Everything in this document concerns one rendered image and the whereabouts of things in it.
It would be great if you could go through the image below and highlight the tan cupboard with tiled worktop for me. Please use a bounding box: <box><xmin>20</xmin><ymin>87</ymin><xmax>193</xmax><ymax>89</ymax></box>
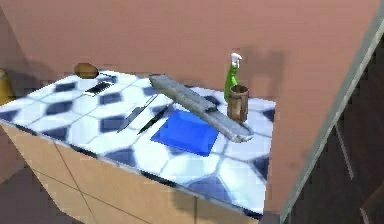
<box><xmin>0</xmin><ymin>69</ymin><xmax>277</xmax><ymax>224</ymax></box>

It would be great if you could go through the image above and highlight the yellow object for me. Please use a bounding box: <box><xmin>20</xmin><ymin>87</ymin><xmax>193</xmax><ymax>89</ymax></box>
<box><xmin>0</xmin><ymin>68</ymin><xmax>16</xmax><ymax>106</ymax></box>

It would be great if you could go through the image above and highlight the brown wooden cup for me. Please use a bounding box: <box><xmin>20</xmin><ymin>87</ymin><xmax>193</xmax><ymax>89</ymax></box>
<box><xmin>227</xmin><ymin>84</ymin><xmax>250</xmax><ymax>124</ymax></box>

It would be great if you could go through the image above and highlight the black spatula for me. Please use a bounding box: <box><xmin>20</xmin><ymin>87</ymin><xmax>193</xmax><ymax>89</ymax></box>
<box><xmin>82</xmin><ymin>73</ymin><xmax>118</xmax><ymax>98</ymax></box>

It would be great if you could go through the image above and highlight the grey kitchen knife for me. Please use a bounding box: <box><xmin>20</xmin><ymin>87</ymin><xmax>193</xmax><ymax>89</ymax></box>
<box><xmin>116</xmin><ymin>94</ymin><xmax>158</xmax><ymax>134</ymax></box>

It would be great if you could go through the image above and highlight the black butter knife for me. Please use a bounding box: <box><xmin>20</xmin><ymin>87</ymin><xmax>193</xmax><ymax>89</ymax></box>
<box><xmin>137</xmin><ymin>102</ymin><xmax>175</xmax><ymax>136</ymax></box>

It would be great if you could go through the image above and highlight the grey door frame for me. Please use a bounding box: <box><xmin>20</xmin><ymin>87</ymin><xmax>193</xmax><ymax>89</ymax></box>
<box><xmin>279</xmin><ymin>0</ymin><xmax>384</xmax><ymax>224</ymax></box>

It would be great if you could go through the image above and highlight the green spray bottle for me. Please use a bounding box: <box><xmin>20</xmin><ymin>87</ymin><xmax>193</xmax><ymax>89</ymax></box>
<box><xmin>223</xmin><ymin>52</ymin><xmax>243</xmax><ymax>104</ymax></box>

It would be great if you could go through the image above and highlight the brown potato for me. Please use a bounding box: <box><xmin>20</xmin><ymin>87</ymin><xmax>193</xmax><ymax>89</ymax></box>
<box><xmin>73</xmin><ymin>62</ymin><xmax>100</xmax><ymax>80</ymax></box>

